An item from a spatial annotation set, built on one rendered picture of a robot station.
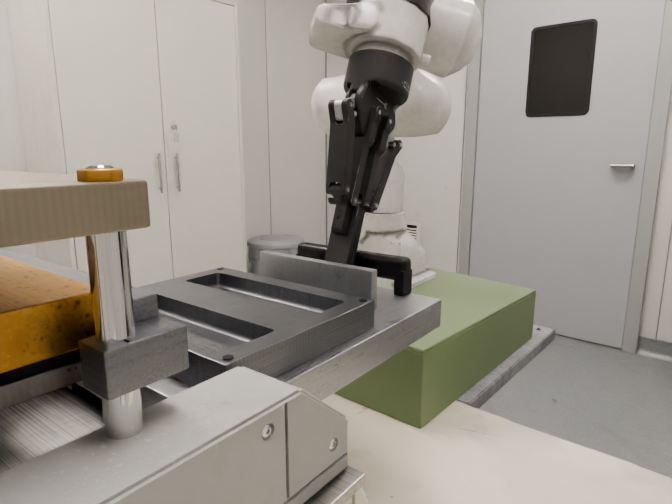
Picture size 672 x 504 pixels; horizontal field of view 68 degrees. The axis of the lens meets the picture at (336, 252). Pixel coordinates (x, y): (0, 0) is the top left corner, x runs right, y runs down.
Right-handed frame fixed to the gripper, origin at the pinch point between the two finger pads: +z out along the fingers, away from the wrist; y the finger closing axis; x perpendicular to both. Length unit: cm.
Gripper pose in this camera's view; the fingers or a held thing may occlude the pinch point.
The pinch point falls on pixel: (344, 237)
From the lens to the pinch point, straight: 54.9
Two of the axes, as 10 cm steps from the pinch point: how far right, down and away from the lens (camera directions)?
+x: -8.1, -1.3, 5.8
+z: -2.1, 9.7, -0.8
